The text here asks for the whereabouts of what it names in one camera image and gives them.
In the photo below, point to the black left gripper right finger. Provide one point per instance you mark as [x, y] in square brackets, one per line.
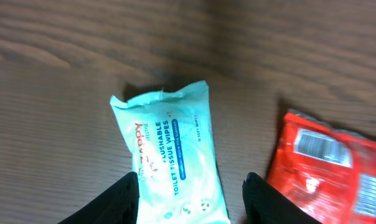
[265, 205]

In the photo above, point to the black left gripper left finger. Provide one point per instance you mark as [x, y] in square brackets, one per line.
[118, 204]

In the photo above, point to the orange snack packet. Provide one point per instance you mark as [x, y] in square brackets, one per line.
[328, 173]

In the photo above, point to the mint green wipes pack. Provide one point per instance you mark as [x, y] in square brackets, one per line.
[169, 135]

